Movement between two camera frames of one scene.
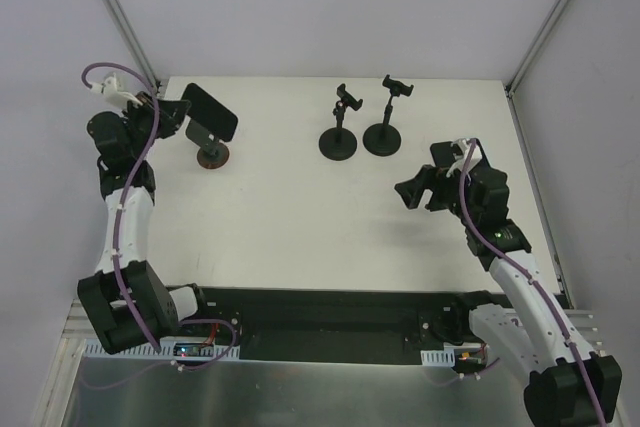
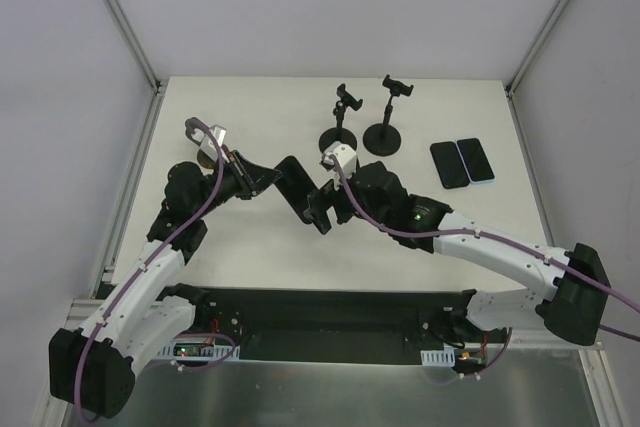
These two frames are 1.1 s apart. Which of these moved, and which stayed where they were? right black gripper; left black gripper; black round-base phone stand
Moved: right black gripper; left black gripper
Stayed: black round-base phone stand
